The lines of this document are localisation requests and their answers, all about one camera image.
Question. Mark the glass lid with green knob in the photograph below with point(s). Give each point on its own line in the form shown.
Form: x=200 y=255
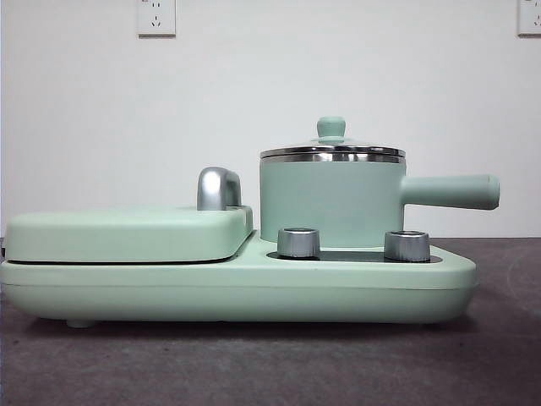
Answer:
x=331 y=127

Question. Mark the silver control knob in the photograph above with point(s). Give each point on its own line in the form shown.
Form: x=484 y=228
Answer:
x=407 y=245
x=298 y=243

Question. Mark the green breakfast machine base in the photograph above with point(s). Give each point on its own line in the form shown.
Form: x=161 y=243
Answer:
x=253 y=292

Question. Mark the green hinged griddle cover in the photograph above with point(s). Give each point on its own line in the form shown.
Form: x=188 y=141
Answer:
x=127 y=232

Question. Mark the white wall socket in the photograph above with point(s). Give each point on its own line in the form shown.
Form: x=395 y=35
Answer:
x=156 y=17
x=530 y=17

